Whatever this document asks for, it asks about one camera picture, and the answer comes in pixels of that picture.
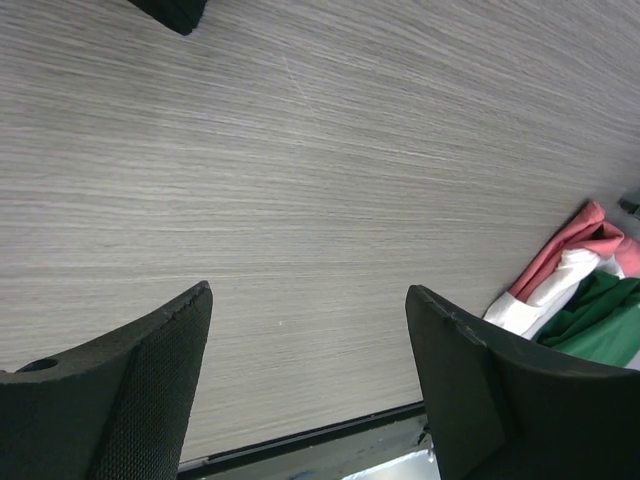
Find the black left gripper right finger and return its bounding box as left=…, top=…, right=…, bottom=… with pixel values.
left=405, top=285, right=639, bottom=479

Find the black t shirt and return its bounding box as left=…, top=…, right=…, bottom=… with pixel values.
left=129, top=0, right=207, bottom=36

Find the folded white t shirt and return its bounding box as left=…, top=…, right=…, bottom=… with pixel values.
left=483, top=248, right=626, bottom=340

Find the folded pink t shirt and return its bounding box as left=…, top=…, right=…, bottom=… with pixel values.
left=508, top=201, right=639, bottom=301

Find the black wire stand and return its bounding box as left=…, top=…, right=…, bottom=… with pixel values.
left=617, top=189, right=640, bottom=220

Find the folded green t shirt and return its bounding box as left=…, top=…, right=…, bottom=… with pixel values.
left=533, top=270, right=639, bottom=367

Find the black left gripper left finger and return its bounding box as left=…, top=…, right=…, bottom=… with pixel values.
left=1, top=281, right=213, bottom=479

